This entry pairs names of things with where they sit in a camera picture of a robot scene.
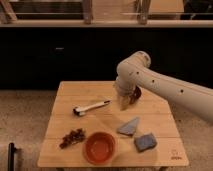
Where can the beige wooden gripper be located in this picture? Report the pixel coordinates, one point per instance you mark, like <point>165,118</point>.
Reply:
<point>124,102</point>

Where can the white handled brush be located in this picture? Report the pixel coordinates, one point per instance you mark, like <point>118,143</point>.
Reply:
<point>81,110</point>

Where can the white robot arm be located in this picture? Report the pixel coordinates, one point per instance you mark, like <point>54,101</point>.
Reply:
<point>135,71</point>

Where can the dark brown bowl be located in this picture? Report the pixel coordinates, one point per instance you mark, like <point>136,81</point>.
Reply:
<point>136,95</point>

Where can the grey folded cloth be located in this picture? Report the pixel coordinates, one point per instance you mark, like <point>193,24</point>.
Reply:
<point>129,128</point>

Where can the wooden table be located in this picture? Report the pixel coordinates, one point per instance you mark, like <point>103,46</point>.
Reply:
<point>153,111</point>

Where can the blue grey sponge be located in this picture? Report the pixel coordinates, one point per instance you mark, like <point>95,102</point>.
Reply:
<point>145,142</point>

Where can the orange clay bowl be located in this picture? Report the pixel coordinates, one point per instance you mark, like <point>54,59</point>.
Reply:
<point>99,148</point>

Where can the pile of brown debris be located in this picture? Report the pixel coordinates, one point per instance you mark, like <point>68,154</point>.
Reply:
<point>75,136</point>

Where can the dark cabinet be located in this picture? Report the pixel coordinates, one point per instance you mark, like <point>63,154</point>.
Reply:
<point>41,58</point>

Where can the wooden railing shelf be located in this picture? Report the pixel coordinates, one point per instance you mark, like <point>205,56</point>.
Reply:
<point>106,13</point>

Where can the black post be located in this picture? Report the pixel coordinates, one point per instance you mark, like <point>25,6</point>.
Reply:
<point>11,153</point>

